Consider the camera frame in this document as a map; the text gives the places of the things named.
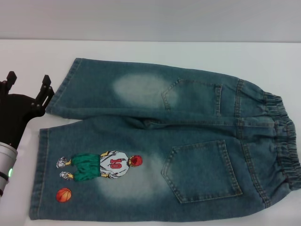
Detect blue denim shorts with print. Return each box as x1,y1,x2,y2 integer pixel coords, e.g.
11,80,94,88
28,57,301,224

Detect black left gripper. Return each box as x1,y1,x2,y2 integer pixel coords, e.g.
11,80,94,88
0,70,55,150

